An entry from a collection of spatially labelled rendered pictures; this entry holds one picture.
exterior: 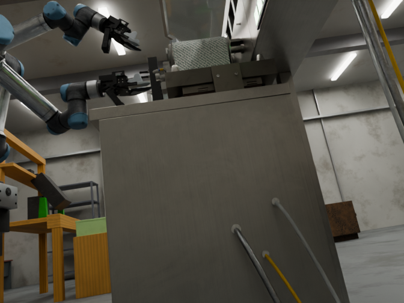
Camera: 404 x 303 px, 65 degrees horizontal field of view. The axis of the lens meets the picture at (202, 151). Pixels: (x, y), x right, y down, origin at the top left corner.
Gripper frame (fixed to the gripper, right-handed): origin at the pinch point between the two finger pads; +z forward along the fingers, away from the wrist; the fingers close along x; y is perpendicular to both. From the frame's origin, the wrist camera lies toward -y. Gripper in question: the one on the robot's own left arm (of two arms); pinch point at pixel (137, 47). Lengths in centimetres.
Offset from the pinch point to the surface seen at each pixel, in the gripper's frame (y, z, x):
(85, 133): 25, -350, 721
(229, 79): -7, 50, -30
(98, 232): -115, -42, 284
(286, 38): 24, 59, -22
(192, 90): -16, 40, -27
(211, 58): 9.2, 34.3, -7.8
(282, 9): 20, 54, -39
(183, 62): 0.7, 24.9, -7.8
